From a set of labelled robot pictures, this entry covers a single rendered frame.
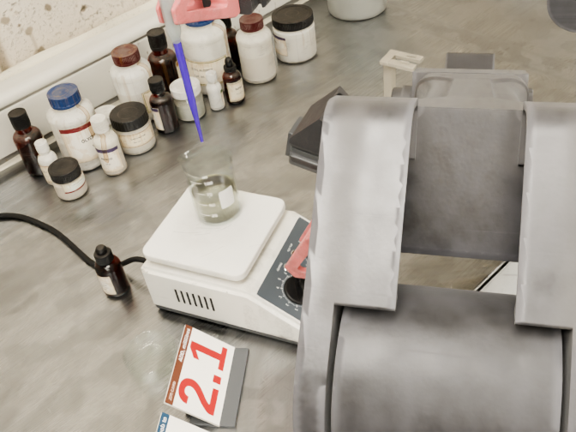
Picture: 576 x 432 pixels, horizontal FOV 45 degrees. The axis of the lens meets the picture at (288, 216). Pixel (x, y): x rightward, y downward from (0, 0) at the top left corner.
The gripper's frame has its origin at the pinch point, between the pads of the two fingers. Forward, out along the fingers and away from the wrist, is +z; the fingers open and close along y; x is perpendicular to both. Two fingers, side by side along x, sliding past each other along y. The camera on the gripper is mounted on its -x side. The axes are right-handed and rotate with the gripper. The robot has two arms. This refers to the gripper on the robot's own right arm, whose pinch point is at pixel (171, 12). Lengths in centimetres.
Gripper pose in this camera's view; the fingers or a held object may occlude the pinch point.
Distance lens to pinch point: 63.0
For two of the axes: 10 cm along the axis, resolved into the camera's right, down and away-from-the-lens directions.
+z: -3.8, 6.6, -6.5
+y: 9.2, 1.7, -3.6
